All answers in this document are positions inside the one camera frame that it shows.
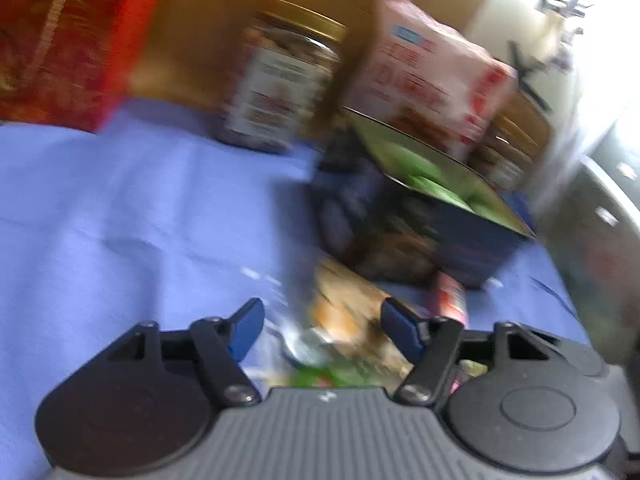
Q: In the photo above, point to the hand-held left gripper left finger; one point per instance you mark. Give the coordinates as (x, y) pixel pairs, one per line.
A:
(247, 327)

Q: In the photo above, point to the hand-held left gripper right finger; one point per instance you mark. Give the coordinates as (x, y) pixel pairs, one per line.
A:
(402, 332)

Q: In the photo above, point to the round cake clear packet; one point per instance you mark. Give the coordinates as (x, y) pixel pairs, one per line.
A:
(345, 310)

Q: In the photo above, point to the dark box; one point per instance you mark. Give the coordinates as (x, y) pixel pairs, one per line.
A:
(450, 245)

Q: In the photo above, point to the light green snack packet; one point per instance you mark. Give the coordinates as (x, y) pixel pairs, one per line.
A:
(410, 162)
(340, 375)

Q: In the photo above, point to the red snack packet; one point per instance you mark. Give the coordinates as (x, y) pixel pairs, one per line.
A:
(450, 297)

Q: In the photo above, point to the blue printed bed sheet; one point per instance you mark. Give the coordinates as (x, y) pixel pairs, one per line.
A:
(125, 210)

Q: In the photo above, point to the gold lid pecan jar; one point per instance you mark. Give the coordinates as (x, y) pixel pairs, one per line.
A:
(510, 155)

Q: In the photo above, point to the gold lid nut jar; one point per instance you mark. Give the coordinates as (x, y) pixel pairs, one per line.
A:
(280, 85)

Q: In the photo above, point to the brown headboard cushion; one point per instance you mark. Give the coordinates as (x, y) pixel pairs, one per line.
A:
(530, 115)

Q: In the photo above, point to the pink snack bag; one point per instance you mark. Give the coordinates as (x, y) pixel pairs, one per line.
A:
(425, 75)

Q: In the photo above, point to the red gift box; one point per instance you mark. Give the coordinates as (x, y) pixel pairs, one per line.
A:
(75, 60)

